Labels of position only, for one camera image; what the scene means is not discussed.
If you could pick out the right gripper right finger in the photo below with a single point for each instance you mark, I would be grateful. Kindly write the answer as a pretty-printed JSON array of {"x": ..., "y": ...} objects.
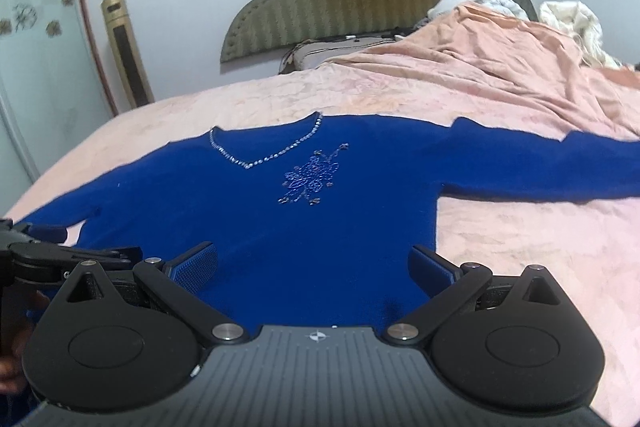
[{"x": 450, "y": 289}]

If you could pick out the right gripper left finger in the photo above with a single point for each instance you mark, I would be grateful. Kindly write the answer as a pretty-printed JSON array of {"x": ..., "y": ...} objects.
[{"x": 173, "y": 286}]

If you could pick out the blue knit sweater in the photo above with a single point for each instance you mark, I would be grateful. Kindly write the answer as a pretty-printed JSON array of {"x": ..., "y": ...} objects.
[{"x": 312, "y": 222}]

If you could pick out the left hand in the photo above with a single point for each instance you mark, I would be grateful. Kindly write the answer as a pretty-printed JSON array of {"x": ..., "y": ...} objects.
[{"x": 12, "y": 356}]

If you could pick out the pink bed sheet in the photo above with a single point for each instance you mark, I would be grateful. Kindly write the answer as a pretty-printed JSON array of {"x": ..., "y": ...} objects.
[{"x": 591, "y": 249}]

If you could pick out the frosted glass door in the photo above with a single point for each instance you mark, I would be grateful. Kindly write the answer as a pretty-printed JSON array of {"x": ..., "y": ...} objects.
[{"x": 52, "y": 97}]

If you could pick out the gold tower air conditioner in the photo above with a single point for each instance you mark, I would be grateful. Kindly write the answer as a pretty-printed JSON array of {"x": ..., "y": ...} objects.
[{"x": 126, "y": 53}]

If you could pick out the striped grey pillow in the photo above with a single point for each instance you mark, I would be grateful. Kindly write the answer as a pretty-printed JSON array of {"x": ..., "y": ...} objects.
[{"x": 309, "y": 54}]

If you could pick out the white floral quilt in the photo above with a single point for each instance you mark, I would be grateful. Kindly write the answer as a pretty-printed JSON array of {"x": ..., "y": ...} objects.
[{"x": 504, "y": 7}]

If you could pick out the cream crumpled cloth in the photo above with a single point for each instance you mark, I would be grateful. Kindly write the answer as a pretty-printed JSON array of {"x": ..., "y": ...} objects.
[{"x": 579, "y": 22}]

